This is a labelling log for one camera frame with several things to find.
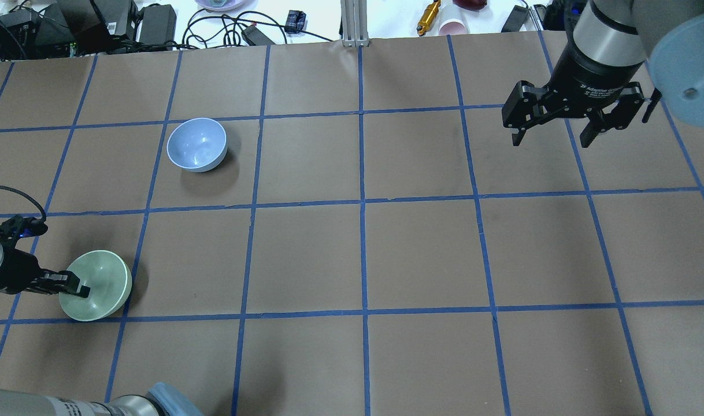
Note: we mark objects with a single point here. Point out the aluminium frame post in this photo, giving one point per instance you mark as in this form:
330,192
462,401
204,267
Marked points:
354,23

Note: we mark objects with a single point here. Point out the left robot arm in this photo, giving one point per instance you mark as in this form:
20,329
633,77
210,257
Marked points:
161,399

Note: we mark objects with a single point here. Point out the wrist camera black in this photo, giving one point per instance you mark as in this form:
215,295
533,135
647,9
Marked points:
19,227

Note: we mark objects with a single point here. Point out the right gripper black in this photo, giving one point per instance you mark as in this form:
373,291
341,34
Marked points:
589,76

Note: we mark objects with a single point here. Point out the red apple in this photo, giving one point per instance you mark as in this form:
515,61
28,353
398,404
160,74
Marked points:
471,5

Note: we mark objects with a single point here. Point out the black power adapter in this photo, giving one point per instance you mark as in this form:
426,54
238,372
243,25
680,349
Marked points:
157,24

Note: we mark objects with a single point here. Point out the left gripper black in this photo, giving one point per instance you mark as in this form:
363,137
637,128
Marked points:
15,271

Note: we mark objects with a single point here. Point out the blue bowl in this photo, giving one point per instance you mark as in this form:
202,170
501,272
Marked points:
197,145

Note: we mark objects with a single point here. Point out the gold cylinder tool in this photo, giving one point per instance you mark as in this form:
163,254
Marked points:
428,17

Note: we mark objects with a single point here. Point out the green bowl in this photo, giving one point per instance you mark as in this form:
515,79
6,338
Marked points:
109,280

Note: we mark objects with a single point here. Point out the pink cup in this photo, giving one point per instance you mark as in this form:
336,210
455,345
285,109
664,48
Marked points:
452,26

